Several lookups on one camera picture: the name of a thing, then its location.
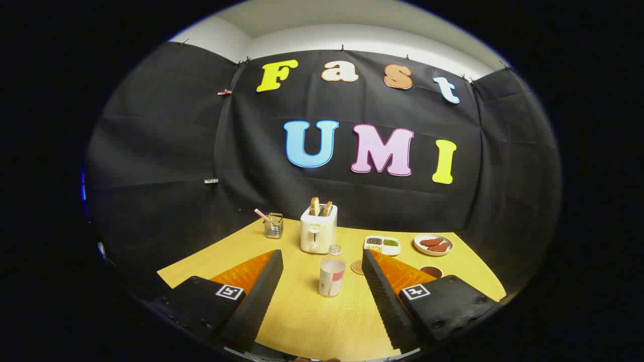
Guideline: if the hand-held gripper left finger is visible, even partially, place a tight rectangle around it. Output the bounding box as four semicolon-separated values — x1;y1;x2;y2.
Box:
151;249;284;354

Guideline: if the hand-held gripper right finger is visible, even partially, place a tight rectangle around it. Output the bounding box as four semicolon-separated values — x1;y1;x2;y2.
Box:
361;248;504;354

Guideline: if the clear juice bottle white label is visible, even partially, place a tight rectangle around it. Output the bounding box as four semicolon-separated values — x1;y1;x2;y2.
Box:
318;244;347;298

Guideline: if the white divided dish with beans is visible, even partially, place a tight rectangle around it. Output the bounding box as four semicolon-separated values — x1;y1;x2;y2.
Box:
364;236;401;256

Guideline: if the wooden table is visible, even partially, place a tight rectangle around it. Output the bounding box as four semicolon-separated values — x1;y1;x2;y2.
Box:
157;217;507;361

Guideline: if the white round plate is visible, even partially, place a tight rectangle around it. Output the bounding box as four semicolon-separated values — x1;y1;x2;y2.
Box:
414;234;454;257

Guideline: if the white toaster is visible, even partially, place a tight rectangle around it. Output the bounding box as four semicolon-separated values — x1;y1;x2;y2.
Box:
300;204;338;254

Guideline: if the black backdrop cloth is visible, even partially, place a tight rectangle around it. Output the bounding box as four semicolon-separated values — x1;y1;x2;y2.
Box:
85;41;561;302

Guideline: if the wire mesh holder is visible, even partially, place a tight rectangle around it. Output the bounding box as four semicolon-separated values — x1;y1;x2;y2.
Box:
265;213;284;239

